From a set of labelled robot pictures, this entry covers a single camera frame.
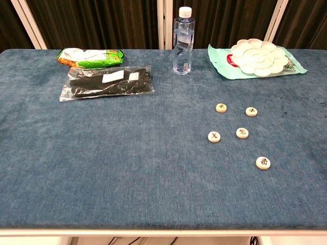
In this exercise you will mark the red-marked round chess piece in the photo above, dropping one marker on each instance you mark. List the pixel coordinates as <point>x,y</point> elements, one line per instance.
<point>221,107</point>
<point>214,137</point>

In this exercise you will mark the black-marked round chess piece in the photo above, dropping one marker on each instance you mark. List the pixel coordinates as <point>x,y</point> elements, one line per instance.
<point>251,111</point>
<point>242,133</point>
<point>263,163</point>

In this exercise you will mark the blue felt table cover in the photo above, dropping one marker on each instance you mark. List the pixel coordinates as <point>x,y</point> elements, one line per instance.
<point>127,153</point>

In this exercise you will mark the clear plastic water bottle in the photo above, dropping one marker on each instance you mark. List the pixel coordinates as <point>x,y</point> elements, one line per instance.
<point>182,51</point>

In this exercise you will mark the teal snack package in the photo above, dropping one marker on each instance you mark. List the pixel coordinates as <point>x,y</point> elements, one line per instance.
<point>217,63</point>

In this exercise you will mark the bagged black gloves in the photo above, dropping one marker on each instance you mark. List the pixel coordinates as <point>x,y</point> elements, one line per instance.
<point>89,86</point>

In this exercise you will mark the green snack bag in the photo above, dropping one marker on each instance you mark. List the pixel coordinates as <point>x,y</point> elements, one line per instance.
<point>102,60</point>

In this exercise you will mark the white table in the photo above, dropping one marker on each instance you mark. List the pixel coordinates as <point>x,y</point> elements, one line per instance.
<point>163,232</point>

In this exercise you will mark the white flower-shaped paint palette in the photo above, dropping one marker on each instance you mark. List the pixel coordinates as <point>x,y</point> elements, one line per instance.
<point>258,58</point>

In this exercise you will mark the black pleated curtain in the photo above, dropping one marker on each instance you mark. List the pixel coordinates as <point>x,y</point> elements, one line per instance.
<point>10,25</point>
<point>306,23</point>
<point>224,23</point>
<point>89,23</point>

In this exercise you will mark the white metal frame post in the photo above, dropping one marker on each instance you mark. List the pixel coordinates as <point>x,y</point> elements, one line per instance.
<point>277,20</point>
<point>28,23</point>
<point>160,25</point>
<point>169,25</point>

